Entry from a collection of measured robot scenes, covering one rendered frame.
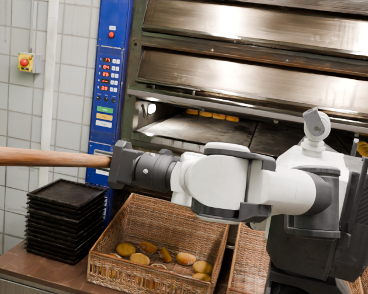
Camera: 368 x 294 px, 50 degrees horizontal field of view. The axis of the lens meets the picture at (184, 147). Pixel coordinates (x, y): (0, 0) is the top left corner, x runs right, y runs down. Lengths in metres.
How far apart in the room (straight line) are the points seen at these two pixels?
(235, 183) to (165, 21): 1.46
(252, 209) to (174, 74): 1.42
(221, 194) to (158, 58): 1.47
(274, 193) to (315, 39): 1.35
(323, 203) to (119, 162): 0.48
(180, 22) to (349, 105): 0.89
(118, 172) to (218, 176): 0.39
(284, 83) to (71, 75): 1.10
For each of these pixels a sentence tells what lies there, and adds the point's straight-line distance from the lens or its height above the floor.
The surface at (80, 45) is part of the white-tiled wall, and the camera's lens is 2.20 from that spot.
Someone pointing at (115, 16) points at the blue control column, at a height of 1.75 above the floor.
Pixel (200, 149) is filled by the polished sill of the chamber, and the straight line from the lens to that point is 2.02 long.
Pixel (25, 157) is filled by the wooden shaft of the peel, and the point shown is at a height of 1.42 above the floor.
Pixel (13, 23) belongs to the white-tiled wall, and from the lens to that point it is 2.41.
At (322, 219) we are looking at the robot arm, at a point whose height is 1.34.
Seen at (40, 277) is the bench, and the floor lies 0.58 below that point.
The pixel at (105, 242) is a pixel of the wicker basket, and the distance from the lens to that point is 1.98.
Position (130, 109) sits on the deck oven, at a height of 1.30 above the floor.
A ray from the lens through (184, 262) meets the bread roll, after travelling 2.04.
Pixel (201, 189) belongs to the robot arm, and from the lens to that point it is 0.66.
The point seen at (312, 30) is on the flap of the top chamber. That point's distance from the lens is 1.96.
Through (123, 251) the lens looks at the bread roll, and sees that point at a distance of 2.07.
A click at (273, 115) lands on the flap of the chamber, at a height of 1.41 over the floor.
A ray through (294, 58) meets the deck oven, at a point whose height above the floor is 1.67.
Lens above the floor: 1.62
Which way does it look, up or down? 13 degrees down
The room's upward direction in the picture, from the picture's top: 8 degrees clockwise
